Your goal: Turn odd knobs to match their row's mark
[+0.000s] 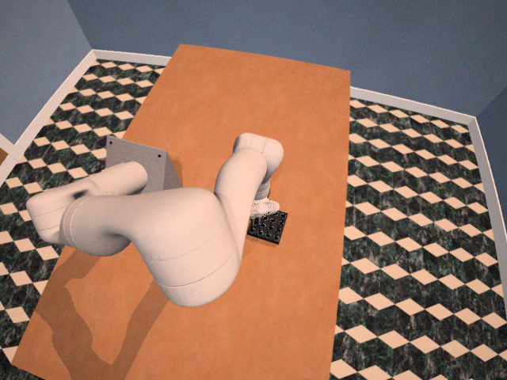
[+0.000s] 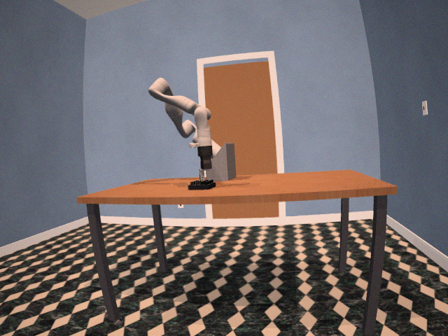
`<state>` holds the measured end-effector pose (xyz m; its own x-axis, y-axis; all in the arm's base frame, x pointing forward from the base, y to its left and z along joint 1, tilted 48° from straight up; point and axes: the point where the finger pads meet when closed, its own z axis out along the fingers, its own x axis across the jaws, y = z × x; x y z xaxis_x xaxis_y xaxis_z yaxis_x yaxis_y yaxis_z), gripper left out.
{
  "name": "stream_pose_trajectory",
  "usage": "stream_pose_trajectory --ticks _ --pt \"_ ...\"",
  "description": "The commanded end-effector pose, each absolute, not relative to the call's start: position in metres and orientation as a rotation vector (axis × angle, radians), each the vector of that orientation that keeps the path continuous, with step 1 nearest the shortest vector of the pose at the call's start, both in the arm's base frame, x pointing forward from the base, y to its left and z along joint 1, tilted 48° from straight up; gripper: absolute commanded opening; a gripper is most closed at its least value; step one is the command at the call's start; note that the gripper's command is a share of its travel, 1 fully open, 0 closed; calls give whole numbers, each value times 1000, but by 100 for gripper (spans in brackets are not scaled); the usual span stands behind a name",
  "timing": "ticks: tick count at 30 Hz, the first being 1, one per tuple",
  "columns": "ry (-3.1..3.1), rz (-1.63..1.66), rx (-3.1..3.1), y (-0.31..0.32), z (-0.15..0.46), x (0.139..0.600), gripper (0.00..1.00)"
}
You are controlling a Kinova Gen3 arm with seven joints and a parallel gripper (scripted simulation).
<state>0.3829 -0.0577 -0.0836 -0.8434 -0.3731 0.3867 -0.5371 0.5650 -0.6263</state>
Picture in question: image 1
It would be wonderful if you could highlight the black knob box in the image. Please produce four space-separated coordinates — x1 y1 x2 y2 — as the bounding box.
247 211 288 245

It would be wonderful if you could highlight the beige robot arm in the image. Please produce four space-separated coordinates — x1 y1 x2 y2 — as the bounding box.
25 133 284 308

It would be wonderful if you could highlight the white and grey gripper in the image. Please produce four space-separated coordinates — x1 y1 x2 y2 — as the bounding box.
250 183 280 226

